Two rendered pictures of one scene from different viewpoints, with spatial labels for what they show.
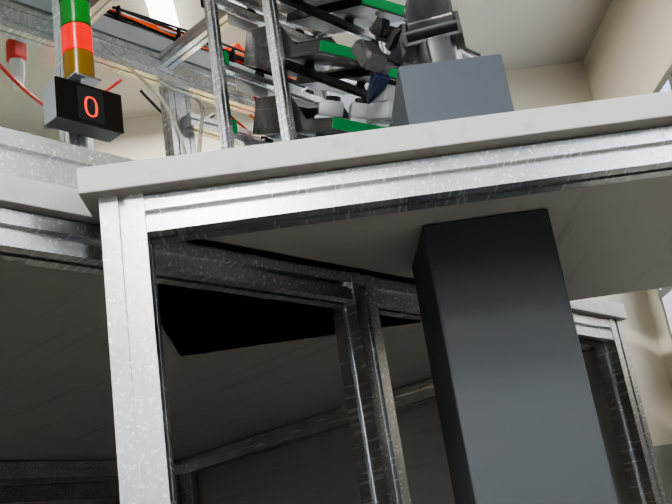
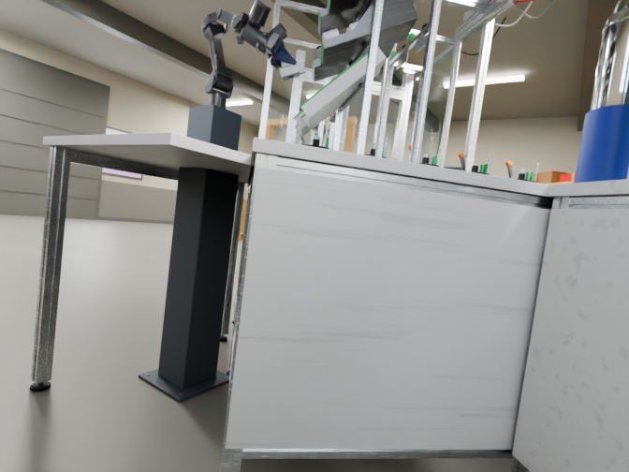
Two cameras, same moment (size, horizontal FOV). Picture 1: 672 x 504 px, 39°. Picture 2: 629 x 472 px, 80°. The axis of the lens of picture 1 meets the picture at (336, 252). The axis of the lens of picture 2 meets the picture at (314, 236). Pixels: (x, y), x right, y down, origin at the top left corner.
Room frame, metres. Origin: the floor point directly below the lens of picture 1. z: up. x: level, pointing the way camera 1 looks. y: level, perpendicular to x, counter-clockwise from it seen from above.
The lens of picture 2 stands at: (2.42, -1.08, 0.71)
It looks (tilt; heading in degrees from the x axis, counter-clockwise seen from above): 3 degrees down; 127
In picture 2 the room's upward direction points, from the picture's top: 7 degrees clockwise
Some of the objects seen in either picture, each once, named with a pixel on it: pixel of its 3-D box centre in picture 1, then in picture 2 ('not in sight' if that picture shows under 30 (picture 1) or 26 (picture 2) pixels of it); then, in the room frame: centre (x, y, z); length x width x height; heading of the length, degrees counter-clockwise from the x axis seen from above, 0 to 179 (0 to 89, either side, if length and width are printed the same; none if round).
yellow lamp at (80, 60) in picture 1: (78, 68); not in sight; (1.36, 0.37, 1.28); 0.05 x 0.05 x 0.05
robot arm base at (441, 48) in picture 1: (439, 67); (217, 103); (1.20, -0.18, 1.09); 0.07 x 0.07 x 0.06; 3
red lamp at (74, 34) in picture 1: (77, 42); not in sight; (1.36, 0.37, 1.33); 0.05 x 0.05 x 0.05
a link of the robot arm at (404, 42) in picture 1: (430, 33); (220, 87); (1.20, -0.18, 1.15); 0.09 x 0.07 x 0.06; 80
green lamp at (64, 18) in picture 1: (75, 17); not in sight; (1.36, 0.37, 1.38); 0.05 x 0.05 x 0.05
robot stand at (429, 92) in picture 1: (457, 149); (212, 137); (1.20, -0.19, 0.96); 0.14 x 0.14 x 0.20; 3
